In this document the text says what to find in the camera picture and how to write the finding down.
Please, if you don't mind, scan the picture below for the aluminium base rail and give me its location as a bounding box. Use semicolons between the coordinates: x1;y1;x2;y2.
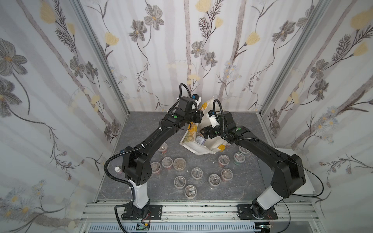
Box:
80;200;320;223

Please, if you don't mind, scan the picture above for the white canvas tote bag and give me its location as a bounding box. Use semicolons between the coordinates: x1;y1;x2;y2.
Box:
179;99;228;155

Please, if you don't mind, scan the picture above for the small white pink bottle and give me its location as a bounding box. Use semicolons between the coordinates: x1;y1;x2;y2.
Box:
114;166;123;175

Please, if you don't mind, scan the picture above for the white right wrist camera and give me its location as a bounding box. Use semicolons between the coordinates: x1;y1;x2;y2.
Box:
207;110;220;128

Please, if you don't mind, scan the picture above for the seed jar row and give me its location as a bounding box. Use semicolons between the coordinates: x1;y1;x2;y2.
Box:
191;167;203;180

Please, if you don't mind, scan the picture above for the yellow stripe lid seed jar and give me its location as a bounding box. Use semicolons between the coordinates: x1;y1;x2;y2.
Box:
208;174;221;187

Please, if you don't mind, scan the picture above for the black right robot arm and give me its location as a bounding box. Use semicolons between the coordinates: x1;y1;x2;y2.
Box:
200;100;306;219

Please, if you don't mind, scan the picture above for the red green label seed jar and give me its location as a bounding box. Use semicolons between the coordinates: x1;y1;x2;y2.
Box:
174;176;187;190

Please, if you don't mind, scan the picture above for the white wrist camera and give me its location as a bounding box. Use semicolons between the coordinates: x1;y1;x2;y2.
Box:
207;110;220;128
191;94;202;110

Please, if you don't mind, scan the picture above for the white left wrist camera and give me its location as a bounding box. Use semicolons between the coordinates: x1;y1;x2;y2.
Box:
191;94;202;110

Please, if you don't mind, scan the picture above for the clear lid seed jar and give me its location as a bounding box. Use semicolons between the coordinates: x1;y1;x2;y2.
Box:
184;185;197;199

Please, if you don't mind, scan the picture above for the white slotted cable duct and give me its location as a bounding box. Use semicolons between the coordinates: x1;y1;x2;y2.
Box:
87;222;261;233

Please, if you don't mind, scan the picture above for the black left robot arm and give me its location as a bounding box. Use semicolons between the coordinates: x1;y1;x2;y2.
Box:
104;91;204;222

